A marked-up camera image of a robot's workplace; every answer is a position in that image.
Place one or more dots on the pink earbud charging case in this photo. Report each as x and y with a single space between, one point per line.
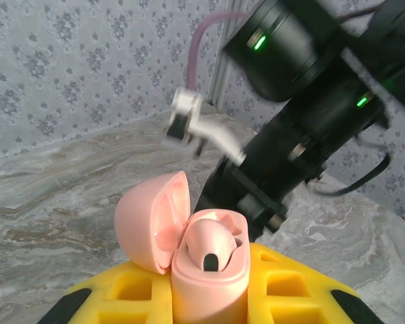
209 293

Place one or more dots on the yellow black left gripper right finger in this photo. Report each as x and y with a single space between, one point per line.
290 303

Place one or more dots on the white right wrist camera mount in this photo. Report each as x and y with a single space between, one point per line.
209 130

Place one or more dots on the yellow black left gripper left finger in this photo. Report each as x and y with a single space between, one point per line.
98 303

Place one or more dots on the aluminium frame post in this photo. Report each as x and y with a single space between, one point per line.
219 77

